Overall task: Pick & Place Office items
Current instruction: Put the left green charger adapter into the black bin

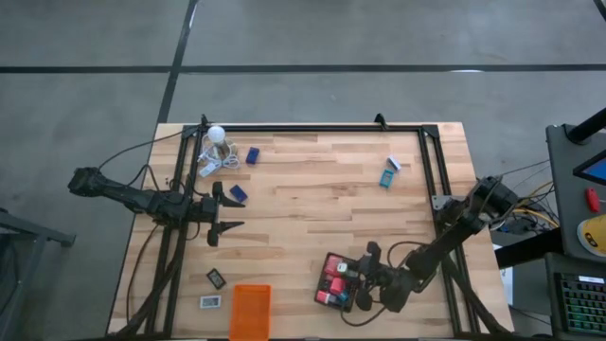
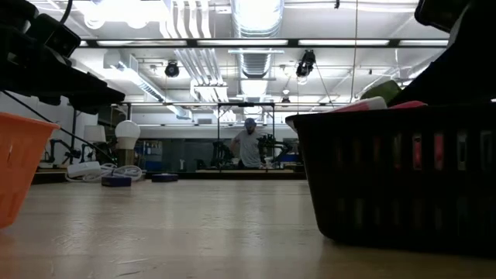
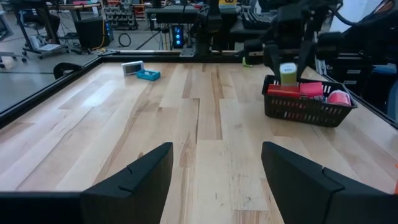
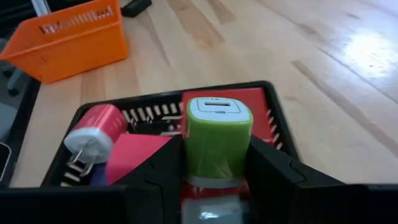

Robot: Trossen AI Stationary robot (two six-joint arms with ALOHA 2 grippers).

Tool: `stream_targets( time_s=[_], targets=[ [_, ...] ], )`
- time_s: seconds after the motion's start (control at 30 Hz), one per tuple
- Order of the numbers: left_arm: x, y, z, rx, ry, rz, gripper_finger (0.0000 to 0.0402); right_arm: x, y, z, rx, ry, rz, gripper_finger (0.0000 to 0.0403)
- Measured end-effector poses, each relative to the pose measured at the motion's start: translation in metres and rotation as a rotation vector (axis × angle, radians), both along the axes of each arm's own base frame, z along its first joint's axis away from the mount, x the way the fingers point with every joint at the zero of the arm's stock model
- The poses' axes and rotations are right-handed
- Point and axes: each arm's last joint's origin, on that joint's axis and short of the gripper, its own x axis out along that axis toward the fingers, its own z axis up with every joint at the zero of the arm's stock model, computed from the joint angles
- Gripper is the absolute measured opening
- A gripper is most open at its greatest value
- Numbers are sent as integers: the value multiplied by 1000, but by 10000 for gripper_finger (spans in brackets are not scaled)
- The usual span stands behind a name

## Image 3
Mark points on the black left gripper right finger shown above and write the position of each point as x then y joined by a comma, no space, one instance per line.
311,193

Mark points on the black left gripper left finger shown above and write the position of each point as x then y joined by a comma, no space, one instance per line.
136,193

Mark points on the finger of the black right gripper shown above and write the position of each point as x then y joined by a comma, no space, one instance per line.
305,60
275,60

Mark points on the light green wall charger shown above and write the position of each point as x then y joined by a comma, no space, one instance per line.
288,74

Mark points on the pinkish red wall charger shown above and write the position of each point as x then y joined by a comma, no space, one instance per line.
339,98

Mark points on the black plastic basket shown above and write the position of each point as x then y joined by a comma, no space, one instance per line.
304,112

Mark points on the teal digital clock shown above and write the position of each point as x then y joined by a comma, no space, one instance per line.
148,75

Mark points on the white digital clock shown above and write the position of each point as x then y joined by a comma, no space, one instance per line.
132,68

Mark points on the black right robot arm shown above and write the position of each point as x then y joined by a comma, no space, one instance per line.
363,40

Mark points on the yellow round object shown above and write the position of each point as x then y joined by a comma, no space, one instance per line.
228,3

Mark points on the computer with blue lights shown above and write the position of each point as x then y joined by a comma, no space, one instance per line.
178,36

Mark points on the parts rack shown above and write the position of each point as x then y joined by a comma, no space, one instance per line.
121,14

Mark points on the black computer tower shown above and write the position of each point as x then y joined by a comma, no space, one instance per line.
93,32

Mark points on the rolling cart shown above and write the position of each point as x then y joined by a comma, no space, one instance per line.
34,25

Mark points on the black aluminium table frame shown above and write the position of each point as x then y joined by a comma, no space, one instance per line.
149,57

